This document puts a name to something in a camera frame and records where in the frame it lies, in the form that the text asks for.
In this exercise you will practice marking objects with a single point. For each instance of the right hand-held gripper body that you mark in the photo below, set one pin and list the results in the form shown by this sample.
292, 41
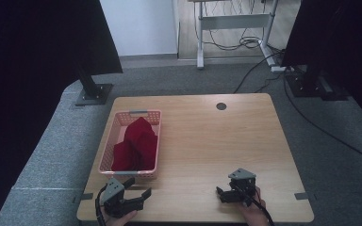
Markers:
242, 183

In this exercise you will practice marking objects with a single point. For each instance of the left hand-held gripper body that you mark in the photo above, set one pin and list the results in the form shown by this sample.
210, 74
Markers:
115, 194

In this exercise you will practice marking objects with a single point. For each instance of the dark red cloth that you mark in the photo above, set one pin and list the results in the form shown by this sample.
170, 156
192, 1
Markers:
136, 147

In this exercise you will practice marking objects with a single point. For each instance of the pink plastic basket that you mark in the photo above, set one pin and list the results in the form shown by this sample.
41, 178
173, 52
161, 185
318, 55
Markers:
119, 135

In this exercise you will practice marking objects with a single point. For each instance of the person's left hand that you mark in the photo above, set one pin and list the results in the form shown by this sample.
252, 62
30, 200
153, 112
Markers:
119, 220

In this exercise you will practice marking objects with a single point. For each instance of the person's right hand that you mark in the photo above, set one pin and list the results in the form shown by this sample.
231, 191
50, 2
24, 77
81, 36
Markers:
253, 213

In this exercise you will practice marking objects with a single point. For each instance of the black table grommet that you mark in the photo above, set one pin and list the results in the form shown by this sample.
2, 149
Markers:
221, 106

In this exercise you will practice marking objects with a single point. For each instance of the black metal stand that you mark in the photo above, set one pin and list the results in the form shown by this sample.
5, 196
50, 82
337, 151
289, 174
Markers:
92, 92
311, 83

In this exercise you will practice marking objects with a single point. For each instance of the white power strip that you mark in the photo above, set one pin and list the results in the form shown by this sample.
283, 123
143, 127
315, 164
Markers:
278, 69

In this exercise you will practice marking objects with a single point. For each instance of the black curtain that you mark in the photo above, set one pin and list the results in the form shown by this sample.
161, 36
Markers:
28, 69
342, 34

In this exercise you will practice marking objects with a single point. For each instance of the white desk frame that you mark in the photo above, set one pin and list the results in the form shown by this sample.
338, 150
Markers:
232, 22

